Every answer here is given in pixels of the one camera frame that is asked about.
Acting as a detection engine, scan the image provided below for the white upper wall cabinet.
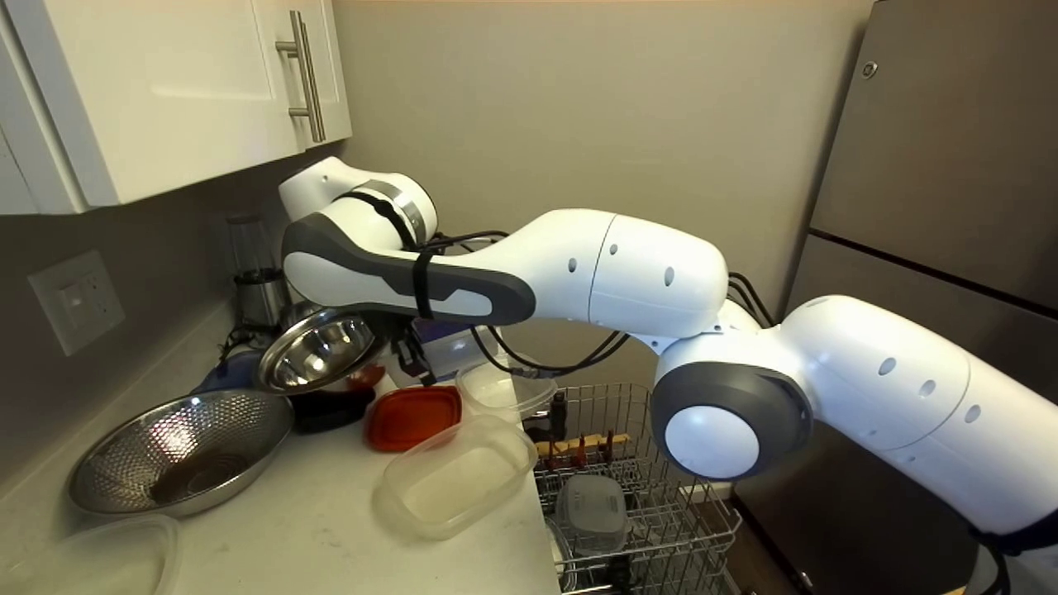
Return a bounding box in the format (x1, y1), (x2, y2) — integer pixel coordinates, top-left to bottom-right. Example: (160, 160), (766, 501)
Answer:
(0, 0), (351, 215)

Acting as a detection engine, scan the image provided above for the white wall outlet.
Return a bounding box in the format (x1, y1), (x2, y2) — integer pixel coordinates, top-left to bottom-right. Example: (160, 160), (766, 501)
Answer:
(31, 251), (127, 356)

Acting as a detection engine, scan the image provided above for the stainless steel refrigerator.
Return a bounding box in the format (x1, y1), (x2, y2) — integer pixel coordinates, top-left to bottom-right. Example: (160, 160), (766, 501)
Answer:
(741, 0), (1058, 595)

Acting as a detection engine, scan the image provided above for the wooden handled utensil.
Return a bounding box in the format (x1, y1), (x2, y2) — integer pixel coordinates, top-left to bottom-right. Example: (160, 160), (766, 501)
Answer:
(537, 434), (633, 461)

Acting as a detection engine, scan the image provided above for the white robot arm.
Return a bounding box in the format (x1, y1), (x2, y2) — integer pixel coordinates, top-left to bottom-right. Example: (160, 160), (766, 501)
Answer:
(278, 158), (1058, 595)

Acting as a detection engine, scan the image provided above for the stainless steel mixing bowl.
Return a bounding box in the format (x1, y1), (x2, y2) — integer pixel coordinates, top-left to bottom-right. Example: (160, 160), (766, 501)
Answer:
(257, 309), (384, 394)

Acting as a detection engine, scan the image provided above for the clear plastic container in rack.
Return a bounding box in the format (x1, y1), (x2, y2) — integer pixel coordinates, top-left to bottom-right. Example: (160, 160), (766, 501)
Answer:
(556, 474), (628, 552)

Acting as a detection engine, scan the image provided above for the clear rectangular container on counter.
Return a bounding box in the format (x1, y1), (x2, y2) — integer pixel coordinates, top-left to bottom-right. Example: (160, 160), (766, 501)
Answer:
(373, 412), (537, 543)

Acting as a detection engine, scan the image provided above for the white upper dishwasher rack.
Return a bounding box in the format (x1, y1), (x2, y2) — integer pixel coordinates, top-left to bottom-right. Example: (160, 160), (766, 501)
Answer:
(516, 376), (748, 595)

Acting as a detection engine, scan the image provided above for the clear container near camera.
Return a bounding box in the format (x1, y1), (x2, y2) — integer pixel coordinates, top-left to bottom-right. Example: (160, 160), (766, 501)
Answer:
(0, 515), (181, 595)

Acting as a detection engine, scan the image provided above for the metal mesh colander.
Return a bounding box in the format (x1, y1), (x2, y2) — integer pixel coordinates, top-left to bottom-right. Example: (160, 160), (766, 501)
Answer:
(66, 390), (294, 517)

